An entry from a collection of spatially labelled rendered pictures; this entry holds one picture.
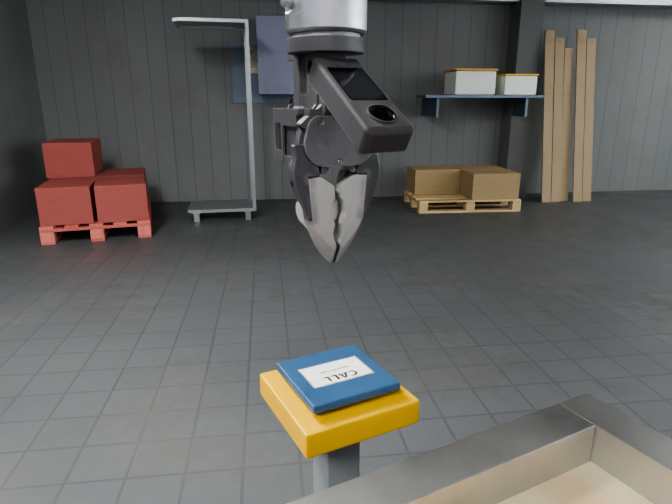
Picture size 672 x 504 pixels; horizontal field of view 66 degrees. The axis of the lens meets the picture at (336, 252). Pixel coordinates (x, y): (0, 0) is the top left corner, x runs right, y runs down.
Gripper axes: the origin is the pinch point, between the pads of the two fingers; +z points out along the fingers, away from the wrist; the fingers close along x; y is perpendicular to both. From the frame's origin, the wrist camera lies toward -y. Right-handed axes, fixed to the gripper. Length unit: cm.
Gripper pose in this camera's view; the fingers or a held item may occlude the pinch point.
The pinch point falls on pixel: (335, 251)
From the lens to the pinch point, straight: 52.1
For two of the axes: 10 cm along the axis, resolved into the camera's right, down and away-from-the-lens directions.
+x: -8.9, 1.3, -4.4
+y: -4.6, -2.5, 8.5
